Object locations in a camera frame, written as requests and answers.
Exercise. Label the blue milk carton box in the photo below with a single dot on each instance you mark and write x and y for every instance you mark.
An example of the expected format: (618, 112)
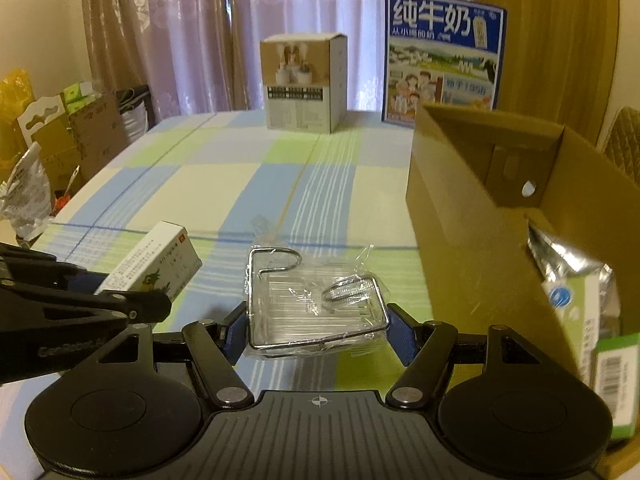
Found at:
(440, 60)

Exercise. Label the pink sheer curtain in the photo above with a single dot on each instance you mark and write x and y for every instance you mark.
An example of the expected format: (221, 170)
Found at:
(300, 10)

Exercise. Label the silver foil pouch green leaf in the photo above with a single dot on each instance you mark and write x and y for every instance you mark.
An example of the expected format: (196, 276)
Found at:
(565, 260)

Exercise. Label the yellow plastic bag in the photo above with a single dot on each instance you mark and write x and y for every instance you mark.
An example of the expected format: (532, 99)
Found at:
(15, 120)

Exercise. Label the stack of green tissue packs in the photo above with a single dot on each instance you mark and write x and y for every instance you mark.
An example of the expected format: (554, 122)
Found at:
(80, 94)

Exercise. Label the white plastic bag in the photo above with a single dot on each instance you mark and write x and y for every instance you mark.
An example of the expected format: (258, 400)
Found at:
(25, 195)

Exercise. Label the green and white medicine box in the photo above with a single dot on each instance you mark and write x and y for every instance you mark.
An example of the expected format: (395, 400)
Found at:
(615, 375)

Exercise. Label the wooden door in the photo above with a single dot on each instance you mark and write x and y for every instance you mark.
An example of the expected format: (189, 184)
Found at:
(545, 35)

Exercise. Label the quilted chair back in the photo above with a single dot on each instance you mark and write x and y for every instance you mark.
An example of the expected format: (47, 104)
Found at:
(625, 145)

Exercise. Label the long brown cardboard box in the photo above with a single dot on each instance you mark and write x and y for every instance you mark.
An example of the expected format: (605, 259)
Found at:
(450, 210)

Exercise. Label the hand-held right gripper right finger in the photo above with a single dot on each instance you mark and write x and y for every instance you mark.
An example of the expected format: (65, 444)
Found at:
(400, 335)

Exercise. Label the cardboard box with white flap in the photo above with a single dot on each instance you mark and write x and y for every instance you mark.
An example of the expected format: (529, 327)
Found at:
(90, 145)

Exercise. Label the striped white bag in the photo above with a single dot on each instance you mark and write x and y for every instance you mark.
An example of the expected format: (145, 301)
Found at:
(134, 115)

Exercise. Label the beige product box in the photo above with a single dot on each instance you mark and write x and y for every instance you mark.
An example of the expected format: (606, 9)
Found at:
(305, 85)

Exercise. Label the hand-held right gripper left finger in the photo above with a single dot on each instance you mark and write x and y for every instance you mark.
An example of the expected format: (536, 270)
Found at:
(236, 335)

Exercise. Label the brown curtain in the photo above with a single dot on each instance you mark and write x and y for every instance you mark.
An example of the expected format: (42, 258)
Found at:
(120, 25)

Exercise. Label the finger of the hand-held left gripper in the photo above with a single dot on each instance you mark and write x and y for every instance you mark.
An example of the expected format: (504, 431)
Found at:
(50, 270)
(140, 307)

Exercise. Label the slim white ointment box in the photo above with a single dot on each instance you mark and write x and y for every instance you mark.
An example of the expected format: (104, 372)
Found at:
(150, 260)

